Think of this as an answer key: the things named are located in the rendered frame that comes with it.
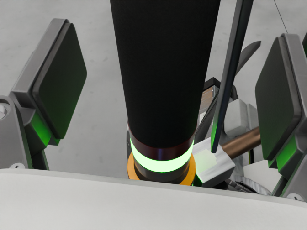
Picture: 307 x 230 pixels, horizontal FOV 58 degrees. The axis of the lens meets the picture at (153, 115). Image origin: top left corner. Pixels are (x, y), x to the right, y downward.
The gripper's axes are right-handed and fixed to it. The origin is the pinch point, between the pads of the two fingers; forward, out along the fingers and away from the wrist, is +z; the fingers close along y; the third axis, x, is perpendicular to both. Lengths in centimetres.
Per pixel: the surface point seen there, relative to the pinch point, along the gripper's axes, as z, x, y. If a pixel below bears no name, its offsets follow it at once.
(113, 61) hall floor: 174, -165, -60
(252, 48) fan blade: 30.3, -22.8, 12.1
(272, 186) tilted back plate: 19, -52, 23
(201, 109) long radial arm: 41, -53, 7
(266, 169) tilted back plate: 24, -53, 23
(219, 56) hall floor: 192, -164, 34
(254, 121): 37, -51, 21
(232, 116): 36, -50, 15
